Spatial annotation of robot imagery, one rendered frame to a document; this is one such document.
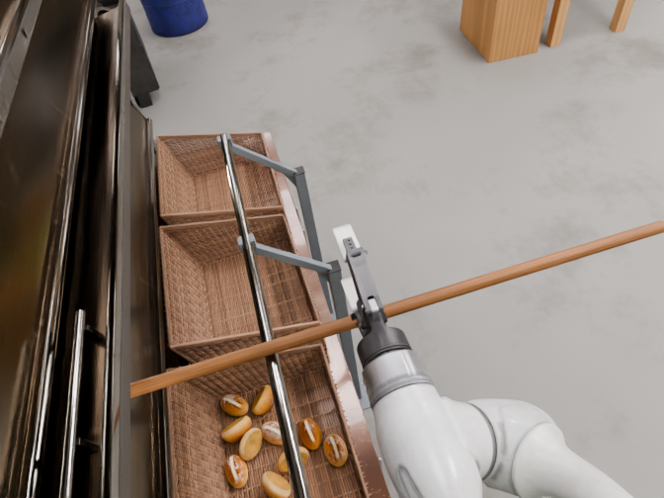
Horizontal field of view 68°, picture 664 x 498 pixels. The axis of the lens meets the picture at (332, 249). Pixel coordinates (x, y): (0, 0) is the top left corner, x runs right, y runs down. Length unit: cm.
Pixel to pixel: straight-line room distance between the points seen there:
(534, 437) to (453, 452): 13
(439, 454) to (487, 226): 238
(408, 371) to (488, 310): 192
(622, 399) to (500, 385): 49
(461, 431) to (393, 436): 8
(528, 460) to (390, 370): 20
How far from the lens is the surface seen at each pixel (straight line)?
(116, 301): 97
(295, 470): 101
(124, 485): 83
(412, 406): 64
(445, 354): 242
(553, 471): 70
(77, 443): 84
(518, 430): 71
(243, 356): 109
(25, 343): 94
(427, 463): 62
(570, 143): 357
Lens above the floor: 213
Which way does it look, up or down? 49 degrees down
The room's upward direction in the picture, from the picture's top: 10 degrees counter-clockwise
